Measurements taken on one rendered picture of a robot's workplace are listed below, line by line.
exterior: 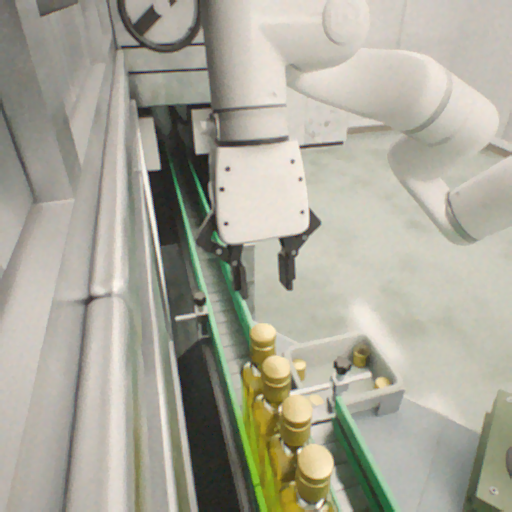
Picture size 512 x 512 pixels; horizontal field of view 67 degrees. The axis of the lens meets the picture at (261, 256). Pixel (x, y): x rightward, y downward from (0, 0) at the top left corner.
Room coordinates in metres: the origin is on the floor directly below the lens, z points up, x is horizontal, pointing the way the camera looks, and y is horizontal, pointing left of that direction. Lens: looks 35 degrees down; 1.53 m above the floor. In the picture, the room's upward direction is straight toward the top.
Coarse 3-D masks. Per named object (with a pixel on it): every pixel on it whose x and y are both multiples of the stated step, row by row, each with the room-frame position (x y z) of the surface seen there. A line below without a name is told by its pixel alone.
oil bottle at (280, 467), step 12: (276, 444) 0.25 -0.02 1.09; (276, 456) 0.24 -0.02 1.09; (288, 456) 0.23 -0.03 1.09; (276, 468) 0.23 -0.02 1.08; (288, 468) 0.22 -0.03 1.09; (264, 480) 0.26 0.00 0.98; (276, 480) 0.22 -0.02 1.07; (288, 480) 0.22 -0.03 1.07; (264, 492) 0.26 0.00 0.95; (276, 492) 0.22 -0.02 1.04; (276, 504) 0.22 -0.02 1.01
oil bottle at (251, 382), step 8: (248, 368) 0.36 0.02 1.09; (240, 376) 0.37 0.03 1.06; (248, 376) 0.35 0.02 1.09; (256, 376) 0.35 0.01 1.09; (248, 384) 0.34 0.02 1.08; (256, 384) 0.34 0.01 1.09; (248, 392) 0.33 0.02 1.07; (256, 392) 0.33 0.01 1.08; (248, 400) 0.33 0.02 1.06; (248, 408) 0.33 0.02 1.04; (248, 416) 0.33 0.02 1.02; (248, 424) 0.33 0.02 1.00; (248, 432) 0.33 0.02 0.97
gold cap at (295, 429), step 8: (288, 400) 0.26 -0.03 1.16; (296, 400) 0.26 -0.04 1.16; (304, 400) 0.26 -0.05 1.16; (288, 408) 0.25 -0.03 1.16; (296, 408) 0.25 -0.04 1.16; (304, 408) 0.25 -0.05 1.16; (312, 408) 0.25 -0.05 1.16; (280, 416) 0.25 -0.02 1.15; (288, 416) 0.24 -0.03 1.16; (296, 416) 0.24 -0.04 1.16; (304, 416) 0.24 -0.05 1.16; (312, 416) 0.24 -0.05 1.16; (280, 424) 0.25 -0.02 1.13; (288, 424) 0.24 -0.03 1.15; (296, 424) 0.23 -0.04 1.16; (304, 424) 0.23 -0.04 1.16; (280, 432) 0.24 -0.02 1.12; (288, 432) 0.23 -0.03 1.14; (296, 432) 0.23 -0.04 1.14; (304, 432) 0.23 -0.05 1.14; (288, 440) 0.23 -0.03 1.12; (296, 440) 0.23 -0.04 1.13; (304, 440) 0.23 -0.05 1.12
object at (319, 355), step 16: (336, 336) 0.66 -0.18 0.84; (352, 336) 0.66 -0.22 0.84; (368, 336) 0.66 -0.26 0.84; (288, 352) 0.61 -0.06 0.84; (304, 352) 0.62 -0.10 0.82; (320, 352) 0.64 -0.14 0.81; (336, 352) 0.65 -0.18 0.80; (352, 352) 0.66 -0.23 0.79; (320, 368) 0.62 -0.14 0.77; (352, 368) 0.62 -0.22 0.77; (368, 368) 0.62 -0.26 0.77; (384, 368) 0.58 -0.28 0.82; (304, 384) 0.58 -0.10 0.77; (352, 384) 0.57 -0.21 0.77; (368, 384) 0.57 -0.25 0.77; (400, 384) 0.52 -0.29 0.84; (352, 400) 0.48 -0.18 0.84
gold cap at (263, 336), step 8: (256, 328) 0.37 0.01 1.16; (264, 328) 0.37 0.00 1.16; (272, 328) 0.37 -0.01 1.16; (256, 336) 0.35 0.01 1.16; (264, 336) 0.35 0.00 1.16; (272, 336) 0.35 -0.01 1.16; (256, 344) 0.34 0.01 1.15; (264, 344) 0.34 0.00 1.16; (272, 344) 0.35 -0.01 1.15; (256, 352) 0.35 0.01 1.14; (264, 352) 0.34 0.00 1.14; (272, 352) 0.35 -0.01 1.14; (256, 360) 0.34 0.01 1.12; (264, 360) 0.34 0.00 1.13
